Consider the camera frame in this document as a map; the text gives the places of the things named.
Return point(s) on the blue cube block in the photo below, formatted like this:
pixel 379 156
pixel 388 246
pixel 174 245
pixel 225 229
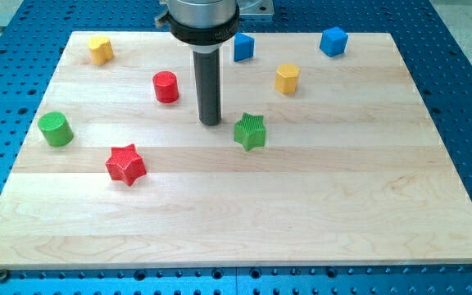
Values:
pixel 333 41

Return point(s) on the yellow hexagon block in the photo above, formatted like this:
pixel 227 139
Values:
pixel 286 78

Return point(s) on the red star block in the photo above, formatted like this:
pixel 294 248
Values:
pixel 125 164

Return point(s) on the green star block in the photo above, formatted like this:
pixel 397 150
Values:
pixel 250 131

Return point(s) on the blue triangular block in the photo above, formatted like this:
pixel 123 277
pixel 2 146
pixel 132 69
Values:
pixel 243 47

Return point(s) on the metal mounting bracket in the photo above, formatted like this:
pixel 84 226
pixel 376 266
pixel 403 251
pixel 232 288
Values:
pixel 256 8

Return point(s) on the yellow heart block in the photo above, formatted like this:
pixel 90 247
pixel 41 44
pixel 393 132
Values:
pixel 100 50

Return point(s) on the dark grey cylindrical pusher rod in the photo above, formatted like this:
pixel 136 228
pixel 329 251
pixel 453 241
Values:
pixel 207 76

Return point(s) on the green cylinder block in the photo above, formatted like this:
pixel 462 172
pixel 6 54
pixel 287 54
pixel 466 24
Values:
pixel 56 129

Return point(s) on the light wooden board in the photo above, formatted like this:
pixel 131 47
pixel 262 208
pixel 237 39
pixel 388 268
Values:
pixel 353 171

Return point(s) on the red cylinder block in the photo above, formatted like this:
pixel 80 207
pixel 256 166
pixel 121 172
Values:
pixel 165 86

